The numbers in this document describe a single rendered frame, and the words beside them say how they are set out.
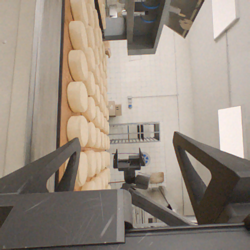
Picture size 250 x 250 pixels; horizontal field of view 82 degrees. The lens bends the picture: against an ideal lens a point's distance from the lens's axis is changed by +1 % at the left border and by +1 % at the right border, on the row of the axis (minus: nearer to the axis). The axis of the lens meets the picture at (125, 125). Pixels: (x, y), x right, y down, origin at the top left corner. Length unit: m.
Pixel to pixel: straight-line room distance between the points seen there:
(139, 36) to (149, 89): 3.57
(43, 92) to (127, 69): 4.33
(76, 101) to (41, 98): 0.07
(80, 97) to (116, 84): 4.21
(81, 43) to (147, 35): 0.68
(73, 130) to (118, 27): 0.83
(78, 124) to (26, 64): 0.14
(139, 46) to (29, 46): 0.66
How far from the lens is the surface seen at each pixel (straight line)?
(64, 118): 0.22
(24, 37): 0.34
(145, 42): 0.91
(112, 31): 0.97
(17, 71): 0.31
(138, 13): 0.80
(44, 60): 0.31
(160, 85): 4.53
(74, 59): 0.26
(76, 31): 0.29
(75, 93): 0.23
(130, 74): 4.52
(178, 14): 0.85
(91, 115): 0.29
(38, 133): 0.27
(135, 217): 3.82
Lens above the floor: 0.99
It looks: level
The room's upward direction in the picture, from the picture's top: 87 degrees clockwise
